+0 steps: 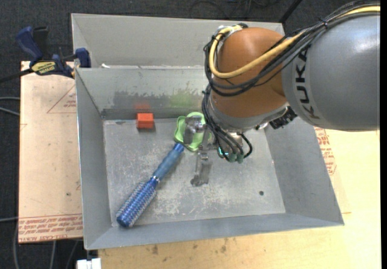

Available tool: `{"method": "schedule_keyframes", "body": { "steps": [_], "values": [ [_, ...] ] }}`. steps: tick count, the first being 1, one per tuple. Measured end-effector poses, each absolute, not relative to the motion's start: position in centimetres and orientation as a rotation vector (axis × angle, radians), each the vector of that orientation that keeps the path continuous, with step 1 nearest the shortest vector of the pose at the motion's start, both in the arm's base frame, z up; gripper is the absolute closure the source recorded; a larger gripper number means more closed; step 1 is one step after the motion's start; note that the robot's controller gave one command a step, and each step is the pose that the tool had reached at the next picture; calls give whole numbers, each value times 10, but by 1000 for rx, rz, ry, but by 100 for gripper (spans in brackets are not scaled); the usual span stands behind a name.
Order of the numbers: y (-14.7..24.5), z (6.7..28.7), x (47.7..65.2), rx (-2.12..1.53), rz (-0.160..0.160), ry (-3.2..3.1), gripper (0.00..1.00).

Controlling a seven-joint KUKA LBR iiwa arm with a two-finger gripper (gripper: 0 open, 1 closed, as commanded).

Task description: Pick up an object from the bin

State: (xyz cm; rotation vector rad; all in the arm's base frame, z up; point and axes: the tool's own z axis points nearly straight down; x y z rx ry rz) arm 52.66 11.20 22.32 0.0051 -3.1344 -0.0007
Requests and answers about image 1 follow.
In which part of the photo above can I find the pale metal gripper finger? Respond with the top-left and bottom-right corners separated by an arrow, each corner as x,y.
190,152 -> 212,188
183,115 -> 207,144

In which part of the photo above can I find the light green plastic cup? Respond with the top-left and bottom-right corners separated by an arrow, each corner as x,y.
173,112 -> 210,152

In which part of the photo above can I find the grey metal bin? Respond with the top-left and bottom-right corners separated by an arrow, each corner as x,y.
71,13 -> 345,251

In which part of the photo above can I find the orange-red small block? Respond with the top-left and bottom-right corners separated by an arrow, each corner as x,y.
135,112 -> 156,131

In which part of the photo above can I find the blue hairbrush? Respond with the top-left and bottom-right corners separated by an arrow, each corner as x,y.
115,142 -> 186,228

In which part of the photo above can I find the brown cardboard board red print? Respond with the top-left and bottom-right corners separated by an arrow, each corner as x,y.
18,60 -> 338,244

